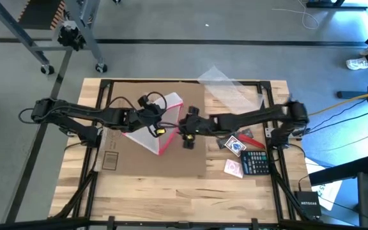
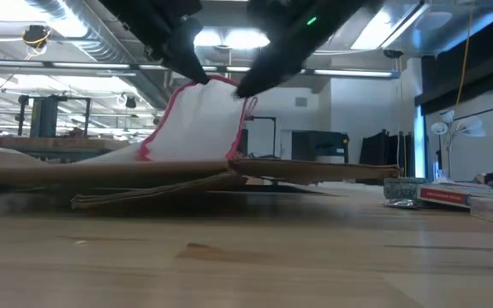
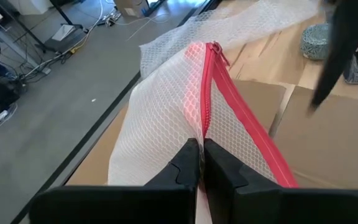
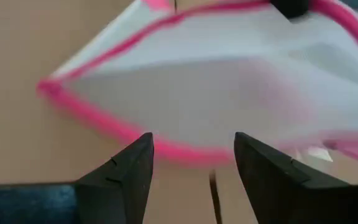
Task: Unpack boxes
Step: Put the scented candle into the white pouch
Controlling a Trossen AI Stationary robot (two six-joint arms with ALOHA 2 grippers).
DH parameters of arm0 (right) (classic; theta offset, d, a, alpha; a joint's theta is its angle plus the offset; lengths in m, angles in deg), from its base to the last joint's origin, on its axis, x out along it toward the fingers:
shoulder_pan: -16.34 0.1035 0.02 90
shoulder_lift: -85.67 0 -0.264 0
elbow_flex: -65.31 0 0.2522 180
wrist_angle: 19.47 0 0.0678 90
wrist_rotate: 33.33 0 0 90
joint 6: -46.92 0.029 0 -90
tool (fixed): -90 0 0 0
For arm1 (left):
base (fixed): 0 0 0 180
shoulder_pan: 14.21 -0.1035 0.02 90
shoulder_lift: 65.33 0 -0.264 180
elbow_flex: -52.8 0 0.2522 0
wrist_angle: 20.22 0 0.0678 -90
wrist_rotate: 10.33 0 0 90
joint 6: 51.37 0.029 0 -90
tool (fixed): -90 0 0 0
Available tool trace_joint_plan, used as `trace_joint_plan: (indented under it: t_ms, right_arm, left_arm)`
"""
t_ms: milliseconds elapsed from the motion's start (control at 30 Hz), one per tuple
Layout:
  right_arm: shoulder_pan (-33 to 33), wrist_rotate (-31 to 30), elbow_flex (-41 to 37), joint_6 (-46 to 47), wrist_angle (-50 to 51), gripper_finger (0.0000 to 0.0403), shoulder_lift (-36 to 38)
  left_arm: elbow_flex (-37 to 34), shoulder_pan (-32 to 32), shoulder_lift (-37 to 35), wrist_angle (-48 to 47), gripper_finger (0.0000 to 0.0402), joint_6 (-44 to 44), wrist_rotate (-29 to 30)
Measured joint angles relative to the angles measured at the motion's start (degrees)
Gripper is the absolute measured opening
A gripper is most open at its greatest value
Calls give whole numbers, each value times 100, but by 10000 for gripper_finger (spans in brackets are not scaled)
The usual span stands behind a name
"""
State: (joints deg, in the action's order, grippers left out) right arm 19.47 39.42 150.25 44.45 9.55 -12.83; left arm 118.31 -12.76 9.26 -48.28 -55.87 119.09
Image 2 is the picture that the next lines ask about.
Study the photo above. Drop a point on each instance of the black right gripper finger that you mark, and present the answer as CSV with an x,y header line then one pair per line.
x,y
272,72

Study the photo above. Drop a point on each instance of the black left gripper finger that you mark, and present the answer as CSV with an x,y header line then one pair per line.
x,y
191,55

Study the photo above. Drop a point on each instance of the pink-edged mesh zip pouch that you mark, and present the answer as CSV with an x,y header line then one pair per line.
x,y
195,124

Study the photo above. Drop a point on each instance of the brown cardboard box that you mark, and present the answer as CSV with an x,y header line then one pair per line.
x,y
144,173

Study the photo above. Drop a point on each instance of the red playing card box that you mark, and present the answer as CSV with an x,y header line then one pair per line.
x,y
443,196

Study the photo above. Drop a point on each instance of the fluorescent ceiling light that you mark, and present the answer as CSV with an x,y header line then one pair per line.
x,y
353,73

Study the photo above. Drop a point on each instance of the black background cabinet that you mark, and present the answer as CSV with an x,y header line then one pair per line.
x,y
319,145

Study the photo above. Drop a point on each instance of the black folded panel stack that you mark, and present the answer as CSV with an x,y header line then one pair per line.
x,y
383,154

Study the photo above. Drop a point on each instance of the wooden background workbench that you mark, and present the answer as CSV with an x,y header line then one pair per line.
x,y
49,143

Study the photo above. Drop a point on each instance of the white floor lamp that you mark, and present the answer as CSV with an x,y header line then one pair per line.
x,y
447,128

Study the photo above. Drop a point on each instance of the black ceiling camera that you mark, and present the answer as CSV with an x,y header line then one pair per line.
x,y
393,54

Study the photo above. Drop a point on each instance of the background metal frame machine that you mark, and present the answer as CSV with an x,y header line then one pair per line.
x,y
45,115

